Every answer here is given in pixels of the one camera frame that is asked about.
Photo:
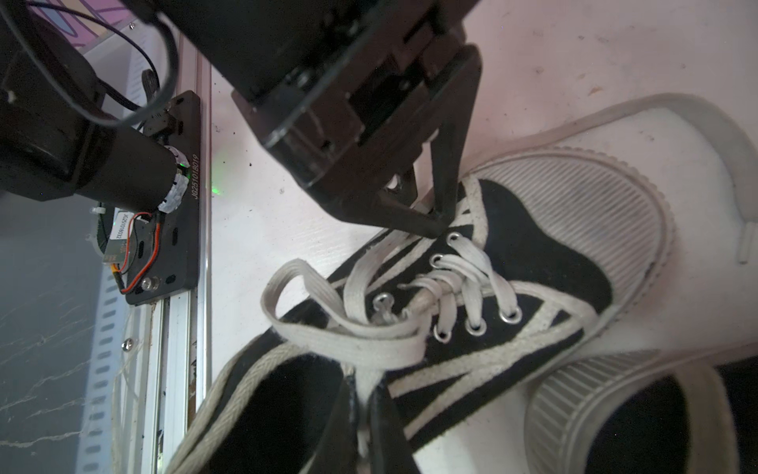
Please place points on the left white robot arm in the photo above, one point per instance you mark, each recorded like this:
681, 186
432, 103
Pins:
56, 139

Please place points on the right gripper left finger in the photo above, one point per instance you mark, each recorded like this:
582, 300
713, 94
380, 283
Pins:
337, 450

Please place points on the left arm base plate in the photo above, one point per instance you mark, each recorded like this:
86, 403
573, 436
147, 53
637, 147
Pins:
157, 253

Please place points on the black canvas sneaker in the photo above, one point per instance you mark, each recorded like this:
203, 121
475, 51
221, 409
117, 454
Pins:
547, 248
647, 412

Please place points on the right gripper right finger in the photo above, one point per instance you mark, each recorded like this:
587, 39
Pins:
389, 449

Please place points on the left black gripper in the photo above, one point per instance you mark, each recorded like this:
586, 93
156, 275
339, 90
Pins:
367, 104

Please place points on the aluminium rail with vents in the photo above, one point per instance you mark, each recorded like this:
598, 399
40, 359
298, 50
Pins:
148, 370

